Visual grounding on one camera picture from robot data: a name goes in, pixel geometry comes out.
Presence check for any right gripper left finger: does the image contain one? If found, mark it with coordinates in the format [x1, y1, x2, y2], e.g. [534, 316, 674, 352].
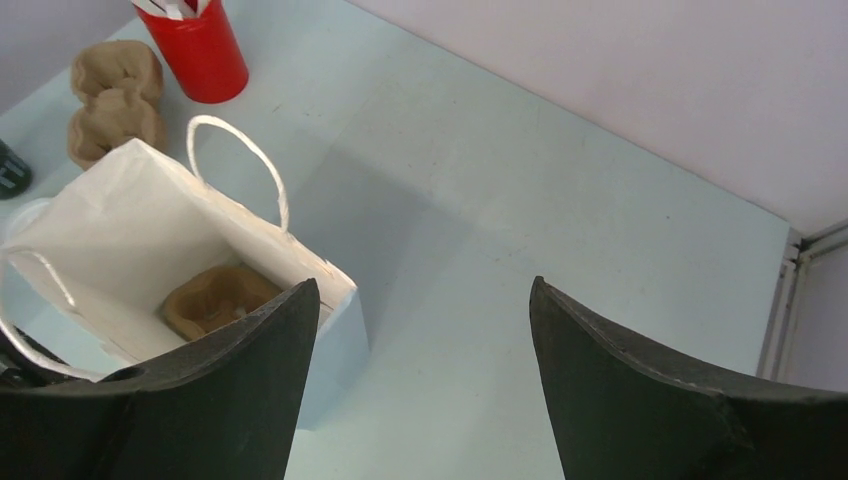
[1, 279, 320, 479]

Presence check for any white lid stack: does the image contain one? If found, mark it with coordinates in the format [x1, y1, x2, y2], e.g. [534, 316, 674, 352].
[1, 197, 52, 243]

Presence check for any white paper bag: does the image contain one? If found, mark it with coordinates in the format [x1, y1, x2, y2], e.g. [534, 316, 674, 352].
[1, 139, 369, 430]

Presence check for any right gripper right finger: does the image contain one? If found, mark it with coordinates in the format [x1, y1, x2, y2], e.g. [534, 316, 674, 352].
[529, 277, 847, 479]

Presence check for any brown cardboard cup carrier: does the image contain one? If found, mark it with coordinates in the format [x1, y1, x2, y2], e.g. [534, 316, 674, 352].
[162, 265, 282, 341]

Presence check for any red cup holder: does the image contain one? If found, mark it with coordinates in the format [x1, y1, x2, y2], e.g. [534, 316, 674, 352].
[133, 0, 249, 104]

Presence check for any brown cardboard tray stack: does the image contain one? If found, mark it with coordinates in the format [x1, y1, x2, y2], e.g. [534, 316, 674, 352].
[67, 40, 168, 171]

